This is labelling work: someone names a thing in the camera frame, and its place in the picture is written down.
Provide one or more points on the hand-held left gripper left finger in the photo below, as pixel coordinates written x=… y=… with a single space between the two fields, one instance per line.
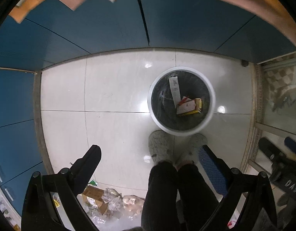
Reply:
x=87 y=166

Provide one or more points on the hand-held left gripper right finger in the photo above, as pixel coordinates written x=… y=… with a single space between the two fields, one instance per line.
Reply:
x=211 y=170

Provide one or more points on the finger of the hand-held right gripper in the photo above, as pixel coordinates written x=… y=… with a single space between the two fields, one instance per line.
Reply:
x=270 y=149
x=293 y=146

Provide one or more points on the white round trash bin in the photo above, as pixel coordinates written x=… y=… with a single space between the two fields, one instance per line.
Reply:
x=181 y=130

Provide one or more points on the green snack packet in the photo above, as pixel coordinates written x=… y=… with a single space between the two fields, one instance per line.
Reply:
x=93 y=183

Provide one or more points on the brown cardboard box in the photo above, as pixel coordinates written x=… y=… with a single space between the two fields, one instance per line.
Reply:
x=92 y=193

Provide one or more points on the grey fuzzy slipper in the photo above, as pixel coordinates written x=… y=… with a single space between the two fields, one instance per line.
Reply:
x=195 y=143
x=158 y=144

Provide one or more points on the glass sliding door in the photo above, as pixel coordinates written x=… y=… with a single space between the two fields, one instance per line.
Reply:
x=283 y=115

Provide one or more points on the clear crumpled plastic wrapper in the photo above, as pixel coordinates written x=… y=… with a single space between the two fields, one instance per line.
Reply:
x=113 y=202

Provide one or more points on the person's black pants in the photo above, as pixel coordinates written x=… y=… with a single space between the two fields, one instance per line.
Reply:
x=162 y=192

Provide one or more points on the pinkish plastic bag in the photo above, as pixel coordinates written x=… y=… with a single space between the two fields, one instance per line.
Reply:
x=132 y=204

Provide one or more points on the white plastic bag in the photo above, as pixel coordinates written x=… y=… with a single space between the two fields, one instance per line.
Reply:
x=121 y=223

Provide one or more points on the yellow snack packet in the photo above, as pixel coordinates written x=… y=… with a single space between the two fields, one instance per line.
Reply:
x=198 y=104

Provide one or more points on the yellow and white packet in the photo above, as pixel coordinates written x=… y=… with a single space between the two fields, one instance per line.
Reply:
x=186 y=107

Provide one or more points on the black bin liner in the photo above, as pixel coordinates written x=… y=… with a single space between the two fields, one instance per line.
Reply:
x=162 y=110

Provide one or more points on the small black round object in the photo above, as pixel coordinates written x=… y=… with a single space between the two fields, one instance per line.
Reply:
x=244 y=63

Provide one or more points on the long white carton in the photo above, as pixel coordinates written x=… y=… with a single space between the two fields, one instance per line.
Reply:
x=174 y=89

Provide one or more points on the blue kitchen cabinet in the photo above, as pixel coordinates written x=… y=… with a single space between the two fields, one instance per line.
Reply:
x=102 y=28

